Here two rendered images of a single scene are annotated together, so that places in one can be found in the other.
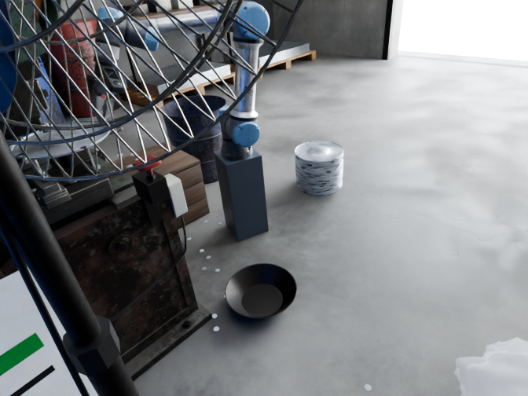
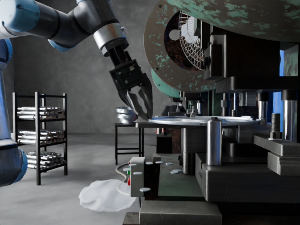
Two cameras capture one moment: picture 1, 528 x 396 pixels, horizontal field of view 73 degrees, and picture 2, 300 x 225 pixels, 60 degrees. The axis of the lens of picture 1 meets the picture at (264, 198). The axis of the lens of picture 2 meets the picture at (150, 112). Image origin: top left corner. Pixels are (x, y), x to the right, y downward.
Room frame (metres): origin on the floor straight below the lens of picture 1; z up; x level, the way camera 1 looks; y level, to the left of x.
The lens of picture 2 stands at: (1.68, 1.02, 0.83)
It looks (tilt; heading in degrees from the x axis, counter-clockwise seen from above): 2 degrees down; 226
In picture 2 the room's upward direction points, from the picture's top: straight up
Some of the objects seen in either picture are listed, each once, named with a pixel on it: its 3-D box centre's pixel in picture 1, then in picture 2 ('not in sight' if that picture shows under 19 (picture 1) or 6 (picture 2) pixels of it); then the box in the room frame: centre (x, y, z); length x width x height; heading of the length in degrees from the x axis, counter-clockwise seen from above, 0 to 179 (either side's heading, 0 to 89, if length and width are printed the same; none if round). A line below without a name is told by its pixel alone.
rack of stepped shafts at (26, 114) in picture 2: not in sight; (40, 135); (0.55, -1.90, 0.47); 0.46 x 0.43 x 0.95; 113
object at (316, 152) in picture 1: (318, 150); not in sight; (1.96, -0.36, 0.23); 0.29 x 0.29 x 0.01
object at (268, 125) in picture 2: (24, 160); (247, 130); (1.01, 0.71, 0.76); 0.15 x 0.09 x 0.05; 43
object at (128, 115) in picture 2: not in sight; (128, 133); (-0.71, -1.89, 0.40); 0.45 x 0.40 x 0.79; 55
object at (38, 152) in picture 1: (62, 138); (202, 119); (1.09, 0.62, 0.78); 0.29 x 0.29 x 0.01
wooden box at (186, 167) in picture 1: (157, 189); not in sight; (1.77, 0.60, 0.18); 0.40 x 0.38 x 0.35; 129
